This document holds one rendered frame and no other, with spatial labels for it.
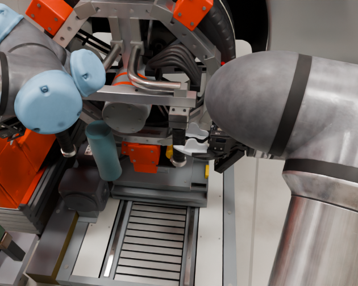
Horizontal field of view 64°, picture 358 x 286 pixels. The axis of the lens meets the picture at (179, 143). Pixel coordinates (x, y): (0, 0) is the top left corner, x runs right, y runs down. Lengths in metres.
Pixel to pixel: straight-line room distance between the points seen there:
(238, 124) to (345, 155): 0.10
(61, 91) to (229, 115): 0.19
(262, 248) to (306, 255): 1.29
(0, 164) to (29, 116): 0.70
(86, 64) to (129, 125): 0.38
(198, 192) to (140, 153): 0.46
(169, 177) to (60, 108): 1.14
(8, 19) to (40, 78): 0.14
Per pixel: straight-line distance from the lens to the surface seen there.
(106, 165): 1.09
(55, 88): 0.35
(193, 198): 1.47
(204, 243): 1.46
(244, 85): 0.31
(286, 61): 0.31
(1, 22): 0.47
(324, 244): 0.30
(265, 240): 1.61
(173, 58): 0.73
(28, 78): 0.37
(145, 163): 1.22
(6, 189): 1.09
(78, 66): 0.51
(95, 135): 0.98
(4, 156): 1.06
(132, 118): 0.84
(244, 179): 1.78
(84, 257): 1.50
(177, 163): 0.84
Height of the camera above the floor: 1.42
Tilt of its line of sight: 48 degrees down
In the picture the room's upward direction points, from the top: straight up
